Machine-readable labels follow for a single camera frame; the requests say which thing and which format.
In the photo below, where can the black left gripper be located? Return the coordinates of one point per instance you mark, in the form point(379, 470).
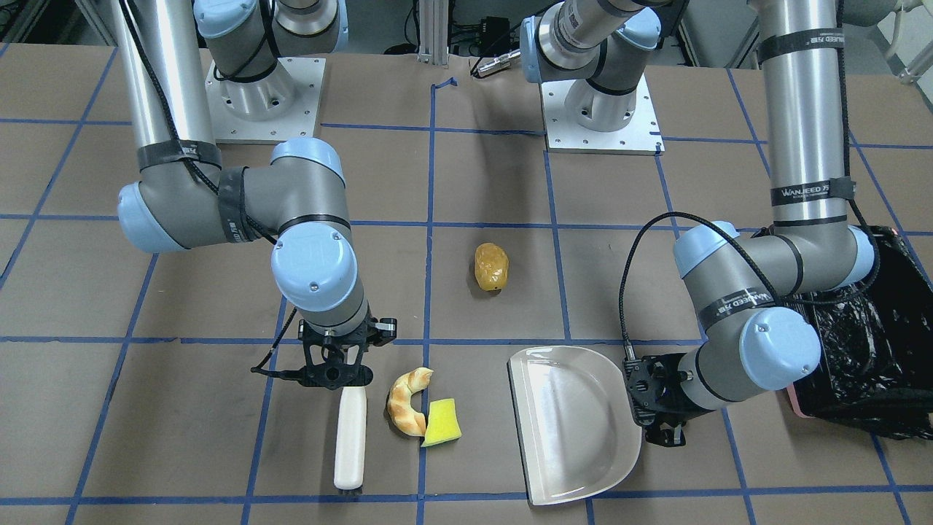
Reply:
point(671, 433)

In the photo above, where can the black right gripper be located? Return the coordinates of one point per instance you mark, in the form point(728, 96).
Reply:
point(384, 329)

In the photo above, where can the curved croissant bread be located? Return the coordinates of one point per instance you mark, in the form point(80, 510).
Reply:
point(404, 417)

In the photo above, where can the white plastic dustpan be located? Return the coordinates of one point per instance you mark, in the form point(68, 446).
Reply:
point(576, 430)

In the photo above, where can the white brush black bristles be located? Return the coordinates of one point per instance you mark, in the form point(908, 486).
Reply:
point(350, 440)

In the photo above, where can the yellow green sponge piece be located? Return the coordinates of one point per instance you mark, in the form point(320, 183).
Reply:
point(442, 425)

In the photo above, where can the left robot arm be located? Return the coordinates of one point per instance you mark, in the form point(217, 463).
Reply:
point(742, 289)

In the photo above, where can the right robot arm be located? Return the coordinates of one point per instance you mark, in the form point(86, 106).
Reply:
point(186, 198)

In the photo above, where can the bin with black bag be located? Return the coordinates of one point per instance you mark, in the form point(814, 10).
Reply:
point(875, 368)

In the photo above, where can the yellow brown potato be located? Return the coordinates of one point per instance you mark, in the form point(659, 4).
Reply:
point(491, 266)

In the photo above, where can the black power box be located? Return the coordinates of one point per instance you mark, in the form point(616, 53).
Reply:
point(493, 33)

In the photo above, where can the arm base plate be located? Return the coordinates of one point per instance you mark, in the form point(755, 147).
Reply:
point(282, 106)
point(579, 119)

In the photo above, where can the aluminium frame post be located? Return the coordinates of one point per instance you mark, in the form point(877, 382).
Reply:
point(433, 32)

